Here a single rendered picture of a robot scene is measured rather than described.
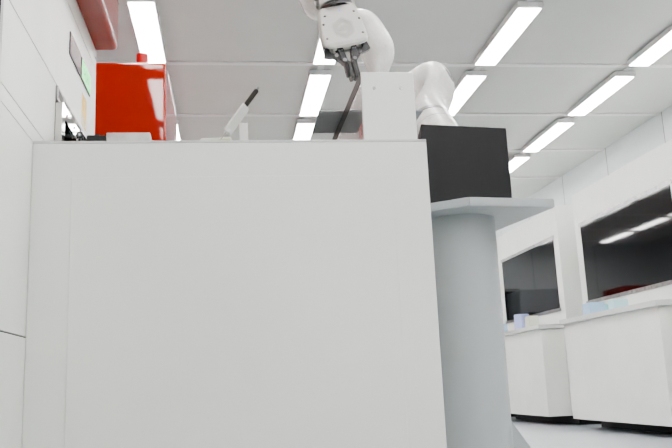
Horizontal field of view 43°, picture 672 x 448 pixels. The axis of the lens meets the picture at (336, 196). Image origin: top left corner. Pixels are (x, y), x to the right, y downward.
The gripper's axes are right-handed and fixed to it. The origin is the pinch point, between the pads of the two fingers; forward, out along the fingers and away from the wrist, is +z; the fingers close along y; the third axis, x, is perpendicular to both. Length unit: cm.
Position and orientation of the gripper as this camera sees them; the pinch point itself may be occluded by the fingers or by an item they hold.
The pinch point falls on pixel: (352, 71)
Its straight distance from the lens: 192.9
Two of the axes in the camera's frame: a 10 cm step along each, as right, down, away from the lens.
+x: -1.2, 2.2, 9.7
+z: 2.5, 9.5, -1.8
